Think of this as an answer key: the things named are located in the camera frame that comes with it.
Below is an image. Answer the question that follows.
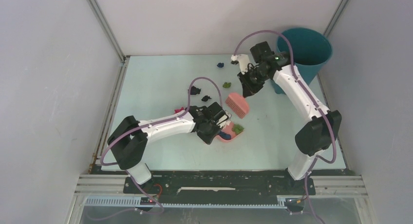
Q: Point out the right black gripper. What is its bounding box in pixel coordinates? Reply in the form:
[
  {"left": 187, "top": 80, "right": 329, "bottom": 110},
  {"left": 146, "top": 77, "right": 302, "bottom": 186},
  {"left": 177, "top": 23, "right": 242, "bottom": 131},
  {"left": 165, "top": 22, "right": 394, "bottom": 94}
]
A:
[{"left": 237, "top": 67, "right": 269, "bottom": 98}]

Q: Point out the pink plastic dustpan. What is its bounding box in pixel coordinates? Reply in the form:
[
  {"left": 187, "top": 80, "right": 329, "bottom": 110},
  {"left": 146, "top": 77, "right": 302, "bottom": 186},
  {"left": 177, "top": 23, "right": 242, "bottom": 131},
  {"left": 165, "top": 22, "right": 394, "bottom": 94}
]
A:
[{"left": 215, "top": 122, "right": 245, "bottom": 143}]

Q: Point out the pink plastic hand brush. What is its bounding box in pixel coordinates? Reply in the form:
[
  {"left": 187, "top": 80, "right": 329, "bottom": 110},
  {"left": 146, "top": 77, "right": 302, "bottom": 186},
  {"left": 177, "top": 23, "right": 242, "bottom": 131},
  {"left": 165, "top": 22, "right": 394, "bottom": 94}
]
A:
[{"left": 225, "top": 93, "right": 250, "bottom": 119}]

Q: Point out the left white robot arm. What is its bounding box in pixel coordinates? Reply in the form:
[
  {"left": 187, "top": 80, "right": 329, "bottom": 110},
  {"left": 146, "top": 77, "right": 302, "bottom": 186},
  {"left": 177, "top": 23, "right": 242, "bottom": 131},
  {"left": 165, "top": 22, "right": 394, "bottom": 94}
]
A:
[{"left": 101, "top": 102, "right": 232, "bottom": 193}]

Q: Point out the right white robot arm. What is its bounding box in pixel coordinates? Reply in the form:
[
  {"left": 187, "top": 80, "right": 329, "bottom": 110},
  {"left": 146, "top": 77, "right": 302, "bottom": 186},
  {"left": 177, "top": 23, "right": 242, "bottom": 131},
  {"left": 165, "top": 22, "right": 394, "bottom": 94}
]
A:
[{"left": 231, "top": 41, "right": 342, "bottom": 194}]

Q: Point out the small black paper scrap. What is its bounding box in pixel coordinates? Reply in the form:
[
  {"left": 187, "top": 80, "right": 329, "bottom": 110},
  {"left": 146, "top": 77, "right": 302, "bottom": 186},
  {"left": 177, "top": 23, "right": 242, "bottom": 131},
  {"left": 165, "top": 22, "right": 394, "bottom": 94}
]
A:
[{"left": 201, "top": 95, "right": 212, "bottom": 102}]

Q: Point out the green paper scrap far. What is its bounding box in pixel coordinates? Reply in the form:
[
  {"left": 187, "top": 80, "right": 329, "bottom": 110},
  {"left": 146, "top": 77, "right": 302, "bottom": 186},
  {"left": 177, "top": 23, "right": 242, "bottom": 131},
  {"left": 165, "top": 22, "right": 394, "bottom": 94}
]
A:
[{"left": 223, "top": 82, "right": 232, "bottom": 89}]

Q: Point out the dark blue paper scrap right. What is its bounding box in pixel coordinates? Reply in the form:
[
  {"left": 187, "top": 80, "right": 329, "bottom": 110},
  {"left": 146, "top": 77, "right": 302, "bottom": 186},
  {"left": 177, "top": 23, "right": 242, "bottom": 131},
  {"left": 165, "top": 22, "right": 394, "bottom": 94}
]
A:
[{"left": 218, "top": 131, "right": 231, "bottom": 141}]

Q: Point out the green paper scrap near brush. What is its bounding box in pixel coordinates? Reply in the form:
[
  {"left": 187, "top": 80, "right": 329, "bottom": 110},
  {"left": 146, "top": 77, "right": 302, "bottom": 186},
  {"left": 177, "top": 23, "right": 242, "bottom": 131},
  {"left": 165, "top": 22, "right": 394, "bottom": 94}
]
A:
[{"left": 232, "top": 124, "right": 244, "bottom": 135}]

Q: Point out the large black paper scrap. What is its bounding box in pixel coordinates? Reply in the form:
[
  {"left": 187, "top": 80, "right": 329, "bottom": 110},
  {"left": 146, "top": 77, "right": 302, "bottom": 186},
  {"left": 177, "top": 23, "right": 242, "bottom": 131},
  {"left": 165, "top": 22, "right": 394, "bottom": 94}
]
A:
[{"left": 189, "top": 86, "right": 201, "bottom": 95}]

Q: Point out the magenta paper scrap large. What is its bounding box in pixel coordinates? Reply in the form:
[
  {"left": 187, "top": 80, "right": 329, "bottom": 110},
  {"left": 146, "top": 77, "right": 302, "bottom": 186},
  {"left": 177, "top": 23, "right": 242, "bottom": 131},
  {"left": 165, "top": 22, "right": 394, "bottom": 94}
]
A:
[{"left": 174, "top": 107, "right": 185, "bottom": 114}]

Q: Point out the teal plastic bucket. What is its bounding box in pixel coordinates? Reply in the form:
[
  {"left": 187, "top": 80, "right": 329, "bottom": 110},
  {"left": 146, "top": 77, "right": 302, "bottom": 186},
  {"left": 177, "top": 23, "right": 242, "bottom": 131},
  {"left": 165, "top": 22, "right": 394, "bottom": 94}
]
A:
[{"left": 282, "top": 27, "right": 333, "bottom": 85}]

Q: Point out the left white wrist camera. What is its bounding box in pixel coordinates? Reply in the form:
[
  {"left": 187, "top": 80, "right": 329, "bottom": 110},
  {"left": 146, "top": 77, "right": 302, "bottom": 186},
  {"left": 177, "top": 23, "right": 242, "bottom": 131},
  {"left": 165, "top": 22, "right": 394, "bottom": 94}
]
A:
[{"left": 217, "top": 110, "right": 232, "bottom": 128}]

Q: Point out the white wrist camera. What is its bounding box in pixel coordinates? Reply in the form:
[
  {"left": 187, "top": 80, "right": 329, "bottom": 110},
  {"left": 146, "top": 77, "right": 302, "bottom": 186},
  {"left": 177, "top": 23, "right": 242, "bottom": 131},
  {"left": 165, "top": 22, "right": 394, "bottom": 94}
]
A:
[
  {"left": 217, "top": 110, "right": 232, "bottom": 128},
  {"left": 231, "top": 54, "right": 250, "bottom": 75}
]

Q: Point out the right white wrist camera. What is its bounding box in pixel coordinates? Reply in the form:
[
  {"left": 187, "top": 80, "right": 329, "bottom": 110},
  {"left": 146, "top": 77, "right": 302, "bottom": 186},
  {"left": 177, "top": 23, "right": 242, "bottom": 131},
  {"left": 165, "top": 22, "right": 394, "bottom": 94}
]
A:
[{"left": 231, "top": 54, "right": 250, "bottom": 75}]

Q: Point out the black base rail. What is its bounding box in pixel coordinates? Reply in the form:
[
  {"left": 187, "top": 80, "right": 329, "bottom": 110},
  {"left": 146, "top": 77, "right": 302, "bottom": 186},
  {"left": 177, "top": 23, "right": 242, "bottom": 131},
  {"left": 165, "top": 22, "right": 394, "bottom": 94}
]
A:
[{"left": 143, "top": 170, "right": 316, "bottom": 205}]

